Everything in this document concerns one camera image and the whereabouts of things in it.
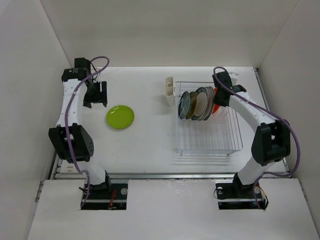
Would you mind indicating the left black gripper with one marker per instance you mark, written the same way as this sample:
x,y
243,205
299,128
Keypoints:
x,y
99,98

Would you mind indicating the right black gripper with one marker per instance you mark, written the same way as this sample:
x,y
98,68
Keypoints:
x,y
216,101

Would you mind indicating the orange plate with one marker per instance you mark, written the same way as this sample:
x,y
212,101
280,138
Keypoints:
x,y
215,108

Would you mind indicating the white plate sunburst pattern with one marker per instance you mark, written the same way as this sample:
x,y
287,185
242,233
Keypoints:
x,y
210,104

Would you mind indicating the white plate teal rim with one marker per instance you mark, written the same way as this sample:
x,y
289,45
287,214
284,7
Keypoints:
x,y
201,103

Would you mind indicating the lime green plate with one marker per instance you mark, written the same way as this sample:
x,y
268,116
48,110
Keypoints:
x,y
120,117

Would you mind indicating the amber patterned plate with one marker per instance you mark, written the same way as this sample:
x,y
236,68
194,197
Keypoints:
x,y
192,105

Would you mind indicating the dark green patterned plate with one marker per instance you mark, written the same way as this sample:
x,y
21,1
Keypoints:
x,y
184,105

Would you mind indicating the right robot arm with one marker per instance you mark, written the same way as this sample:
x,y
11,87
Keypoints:
x,y
272,134

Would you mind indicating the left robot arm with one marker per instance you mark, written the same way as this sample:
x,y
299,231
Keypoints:
x,y
69,138

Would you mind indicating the white cutlery holder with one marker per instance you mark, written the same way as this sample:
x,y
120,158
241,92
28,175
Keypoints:
x,y
169,91

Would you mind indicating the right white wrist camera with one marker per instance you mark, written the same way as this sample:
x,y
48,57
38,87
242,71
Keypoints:
x,y
234,77

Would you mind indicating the white wire dish rack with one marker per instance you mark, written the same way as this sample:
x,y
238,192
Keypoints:
x,y
219,135

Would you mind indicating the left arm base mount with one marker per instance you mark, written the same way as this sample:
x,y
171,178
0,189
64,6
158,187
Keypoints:
x,y
105,197

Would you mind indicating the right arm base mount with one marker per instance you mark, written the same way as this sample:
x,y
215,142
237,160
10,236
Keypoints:
x,y
230,198

